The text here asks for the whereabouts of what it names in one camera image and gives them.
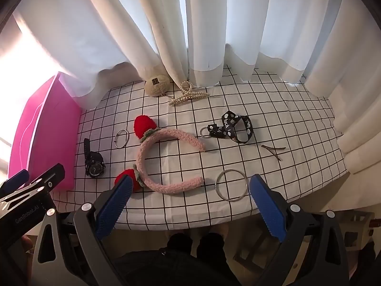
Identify small silver bangle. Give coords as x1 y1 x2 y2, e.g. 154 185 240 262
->
115 129 130 149

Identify white curtain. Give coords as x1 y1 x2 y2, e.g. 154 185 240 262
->
0 0 381 180

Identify large silver bangle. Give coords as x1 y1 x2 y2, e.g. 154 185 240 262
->
215 169 248 201

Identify black printed lanyard strap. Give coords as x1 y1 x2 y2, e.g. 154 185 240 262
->
199 110 252 145

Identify pink knitted strawberry headband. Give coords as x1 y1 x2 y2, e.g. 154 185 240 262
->
115 116 207 195

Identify person's legs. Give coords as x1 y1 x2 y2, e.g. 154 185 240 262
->
113 232 239 286

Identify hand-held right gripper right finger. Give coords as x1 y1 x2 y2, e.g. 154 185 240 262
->
248 173 350 286

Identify beige plastic crate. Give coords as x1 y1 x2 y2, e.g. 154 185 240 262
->
339 210 377 254

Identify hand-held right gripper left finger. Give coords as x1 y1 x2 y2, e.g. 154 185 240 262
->
31 175 134 286

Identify pearl hair claw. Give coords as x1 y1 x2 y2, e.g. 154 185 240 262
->
168 80 210 107

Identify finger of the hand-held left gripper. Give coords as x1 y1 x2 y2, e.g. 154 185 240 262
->
0 169 30 199
0 163 66 213

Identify black checked white tablecloth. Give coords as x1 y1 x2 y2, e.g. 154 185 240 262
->
54 66 351 232

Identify pink plastic basin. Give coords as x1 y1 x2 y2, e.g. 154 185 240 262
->
7 71 83 190

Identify black wrist watch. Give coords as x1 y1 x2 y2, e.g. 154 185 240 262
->
83 138 106 178

